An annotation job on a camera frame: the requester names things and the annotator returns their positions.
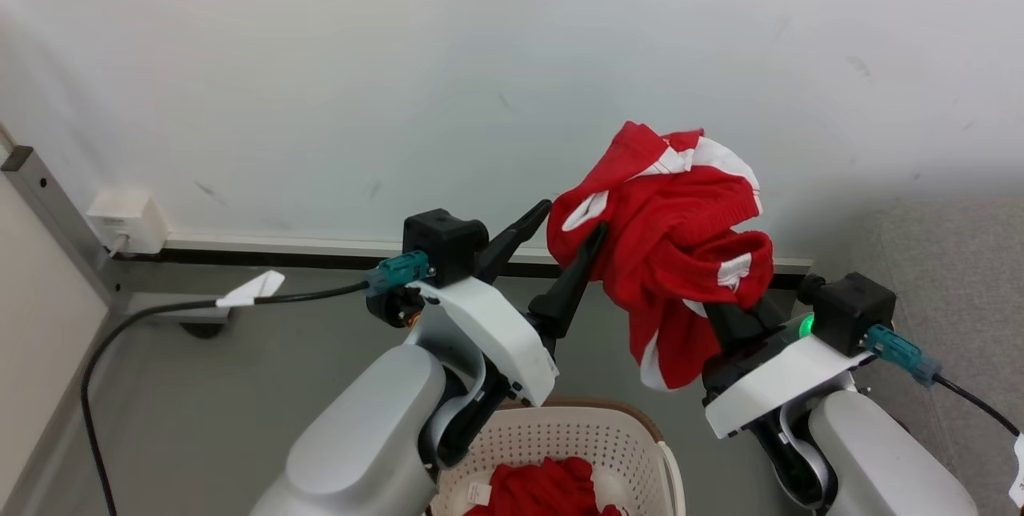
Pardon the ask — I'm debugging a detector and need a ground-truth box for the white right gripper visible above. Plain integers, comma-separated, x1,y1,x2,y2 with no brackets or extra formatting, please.
702,295,874,441

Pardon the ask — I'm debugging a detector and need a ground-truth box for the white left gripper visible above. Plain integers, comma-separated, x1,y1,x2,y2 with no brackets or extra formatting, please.
366,199,610,409

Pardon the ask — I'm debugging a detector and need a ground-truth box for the red and white garment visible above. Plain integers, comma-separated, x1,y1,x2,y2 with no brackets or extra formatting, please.
546,122,775,393

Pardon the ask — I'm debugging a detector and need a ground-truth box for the cream perforated laundry basket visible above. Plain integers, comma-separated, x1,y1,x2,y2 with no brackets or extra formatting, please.
428,398,687,516

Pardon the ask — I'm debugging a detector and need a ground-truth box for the black and white baseboard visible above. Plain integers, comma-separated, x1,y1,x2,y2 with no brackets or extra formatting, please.
112,234,814,290

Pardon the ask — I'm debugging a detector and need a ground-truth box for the teal left cable connector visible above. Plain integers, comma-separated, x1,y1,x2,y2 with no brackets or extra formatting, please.
366,251,434,298

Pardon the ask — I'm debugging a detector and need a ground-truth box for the teal cable connector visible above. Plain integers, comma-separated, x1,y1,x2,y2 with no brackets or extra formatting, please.
366,251,434,298
864,324,942,388

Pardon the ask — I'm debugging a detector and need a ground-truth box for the teal right cable connector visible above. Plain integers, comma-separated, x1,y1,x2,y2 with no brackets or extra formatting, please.
864,324,942,388

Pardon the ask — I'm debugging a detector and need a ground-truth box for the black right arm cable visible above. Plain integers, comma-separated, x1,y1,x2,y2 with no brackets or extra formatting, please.
932,375,1023,438

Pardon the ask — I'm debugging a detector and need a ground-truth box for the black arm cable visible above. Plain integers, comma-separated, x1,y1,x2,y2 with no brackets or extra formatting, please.
932,375,1023,438
80,280,373,516

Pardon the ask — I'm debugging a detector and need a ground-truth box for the white cable tag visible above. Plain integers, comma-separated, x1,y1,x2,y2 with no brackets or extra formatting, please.
215,270,286,310
1009,434,1024,510

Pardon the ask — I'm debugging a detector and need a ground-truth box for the white wall socket box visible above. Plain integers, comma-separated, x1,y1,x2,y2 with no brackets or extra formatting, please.
86,189,170,255

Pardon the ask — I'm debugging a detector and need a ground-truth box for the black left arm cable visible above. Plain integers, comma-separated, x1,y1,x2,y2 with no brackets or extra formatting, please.
80,280,373,516

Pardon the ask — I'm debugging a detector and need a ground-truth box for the grey metal post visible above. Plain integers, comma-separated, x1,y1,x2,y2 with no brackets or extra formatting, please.
0,146,122,314

